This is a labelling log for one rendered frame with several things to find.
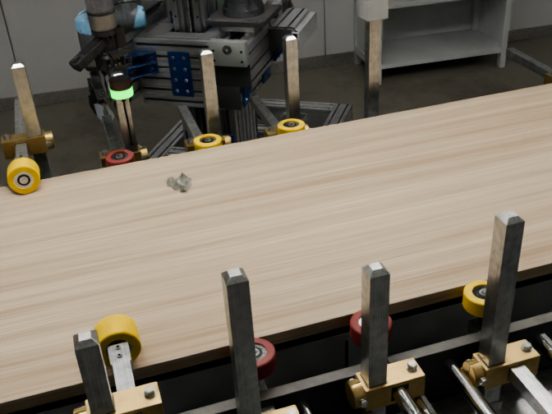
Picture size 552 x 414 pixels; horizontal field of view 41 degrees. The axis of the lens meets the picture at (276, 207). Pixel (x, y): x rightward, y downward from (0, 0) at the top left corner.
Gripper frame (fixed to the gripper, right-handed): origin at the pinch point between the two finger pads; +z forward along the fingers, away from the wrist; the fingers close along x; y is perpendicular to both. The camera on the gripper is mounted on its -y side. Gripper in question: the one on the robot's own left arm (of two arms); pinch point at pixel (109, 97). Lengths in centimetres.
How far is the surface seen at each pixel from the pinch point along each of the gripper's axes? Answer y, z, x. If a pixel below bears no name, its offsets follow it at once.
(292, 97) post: 46, 6, -27
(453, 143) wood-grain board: 64, 11, -73
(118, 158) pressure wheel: -8.1, 10.2, -17.4
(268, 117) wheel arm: 47, 17, -13
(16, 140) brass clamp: -28.8, 3.6, -0.1
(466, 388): 4, 20, -129
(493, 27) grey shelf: 322, 80, 108
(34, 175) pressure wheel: -32.0, 5.7, -19.0
